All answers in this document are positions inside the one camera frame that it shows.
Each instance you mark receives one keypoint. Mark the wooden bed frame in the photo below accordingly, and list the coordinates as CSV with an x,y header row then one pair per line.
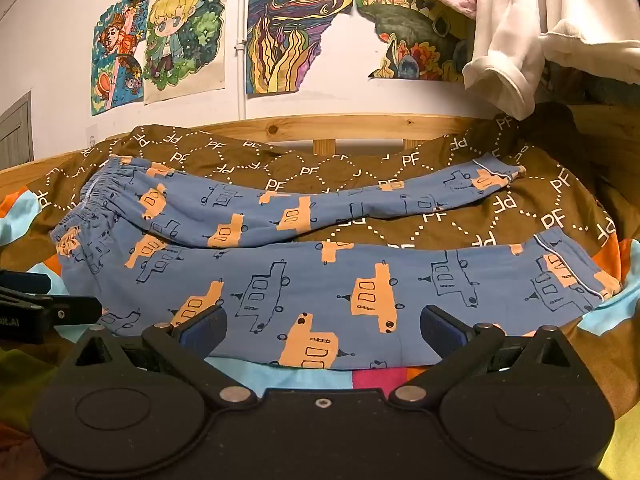
x,y
350,130

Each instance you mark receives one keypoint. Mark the swirly night sky wall poster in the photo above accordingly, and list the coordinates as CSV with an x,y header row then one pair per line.
x,y
295,30

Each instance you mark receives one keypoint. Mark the grey panelled door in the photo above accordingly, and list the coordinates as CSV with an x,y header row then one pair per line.
x,y
15,135

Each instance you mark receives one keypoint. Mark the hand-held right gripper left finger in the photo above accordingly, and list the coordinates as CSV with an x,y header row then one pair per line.
x,y
202,332

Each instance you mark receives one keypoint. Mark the white wall conduit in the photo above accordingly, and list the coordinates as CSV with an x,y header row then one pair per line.
x,y
242,80

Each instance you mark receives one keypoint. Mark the blonde figure wall poster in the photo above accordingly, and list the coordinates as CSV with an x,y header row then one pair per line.
x,y
182,40

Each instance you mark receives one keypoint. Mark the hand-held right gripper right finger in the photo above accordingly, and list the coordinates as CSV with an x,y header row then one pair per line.
x,y
441,331

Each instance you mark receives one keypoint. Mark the blue pants with orange print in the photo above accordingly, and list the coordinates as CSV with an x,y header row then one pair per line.
x,y
310,280

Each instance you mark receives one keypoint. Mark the colourful landscape wall poster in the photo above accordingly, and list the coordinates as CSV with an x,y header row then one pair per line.
x,y
415,20

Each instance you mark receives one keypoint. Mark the white rolled cloth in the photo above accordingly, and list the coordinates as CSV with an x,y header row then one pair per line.
x,y
520,25

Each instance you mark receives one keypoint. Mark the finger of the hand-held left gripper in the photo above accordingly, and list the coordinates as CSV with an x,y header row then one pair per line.
x,y
27,281
60,310

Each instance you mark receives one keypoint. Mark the brown patterned blanket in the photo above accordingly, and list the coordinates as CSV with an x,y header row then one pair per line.
x,y
320,170

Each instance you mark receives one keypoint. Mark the orange haired figure wall poster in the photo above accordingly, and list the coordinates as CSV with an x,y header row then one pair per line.
x,y
112,55

